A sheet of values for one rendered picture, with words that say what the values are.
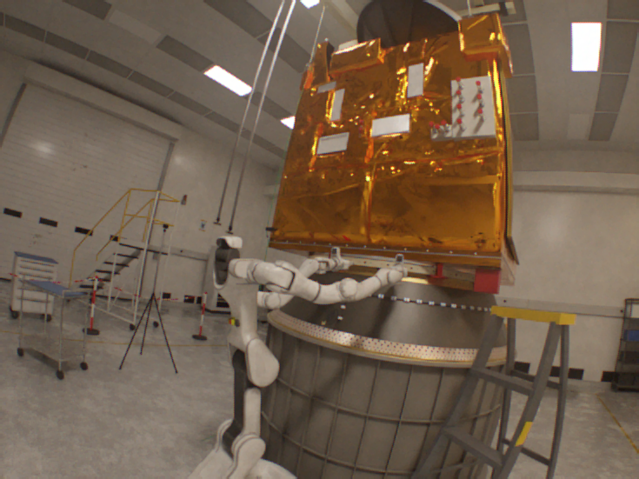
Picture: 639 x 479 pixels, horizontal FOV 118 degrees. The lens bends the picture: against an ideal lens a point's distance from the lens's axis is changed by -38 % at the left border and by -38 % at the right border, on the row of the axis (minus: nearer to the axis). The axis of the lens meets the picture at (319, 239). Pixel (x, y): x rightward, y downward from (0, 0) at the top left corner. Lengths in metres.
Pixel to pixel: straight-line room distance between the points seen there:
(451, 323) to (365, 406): 0.72
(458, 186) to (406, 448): 1.64
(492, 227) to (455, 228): 0.23
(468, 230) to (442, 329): 0.61
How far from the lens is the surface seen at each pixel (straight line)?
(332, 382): 1.95
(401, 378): 1.86
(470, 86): 2.32
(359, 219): 2.22
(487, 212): 1.90
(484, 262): 1.89
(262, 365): 1.37
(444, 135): 2.16
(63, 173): 8.56
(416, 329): 1.90
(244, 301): 1.30
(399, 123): 2.42
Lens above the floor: 1.53
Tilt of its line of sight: 7 degrees up
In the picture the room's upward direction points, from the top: 9 degrees clockwise
